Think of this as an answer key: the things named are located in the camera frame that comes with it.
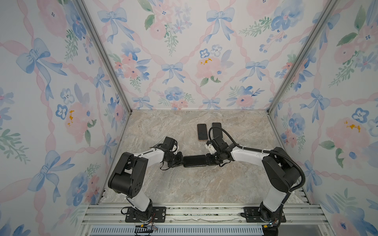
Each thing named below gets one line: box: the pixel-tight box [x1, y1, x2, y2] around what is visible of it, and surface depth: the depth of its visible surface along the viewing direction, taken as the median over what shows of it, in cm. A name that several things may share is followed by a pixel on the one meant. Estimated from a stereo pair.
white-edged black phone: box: [183, 154, 207, 168], surface depth 94 cm
